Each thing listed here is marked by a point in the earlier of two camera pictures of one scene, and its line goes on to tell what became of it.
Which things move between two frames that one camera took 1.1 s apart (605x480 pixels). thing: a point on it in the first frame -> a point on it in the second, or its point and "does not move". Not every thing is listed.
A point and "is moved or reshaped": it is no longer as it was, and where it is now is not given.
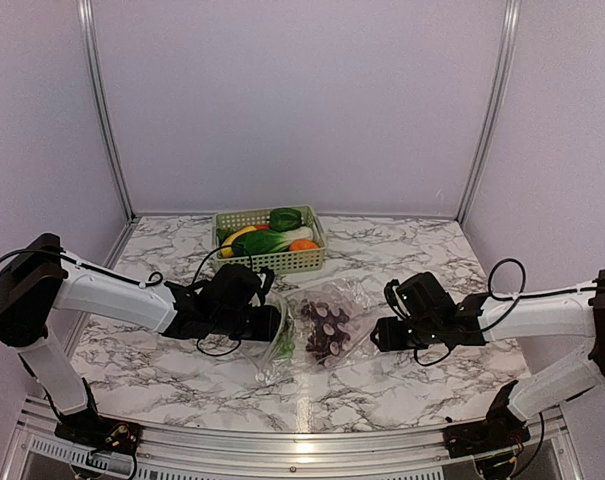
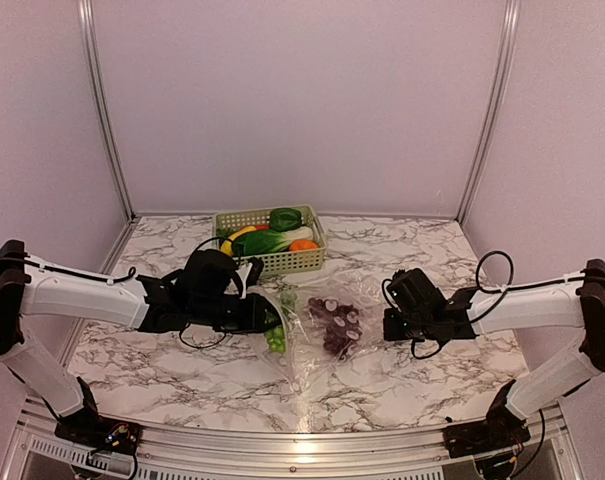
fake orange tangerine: [299, 245] does not move
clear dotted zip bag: [323, 324] is moved or reshaped
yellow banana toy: [227, 252] does not move
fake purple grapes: [327, 330] is moved or reshaped
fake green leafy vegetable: [268, 241] does not move
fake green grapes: [285, 347] -> [277, 335]
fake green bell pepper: [285, 219] does not move
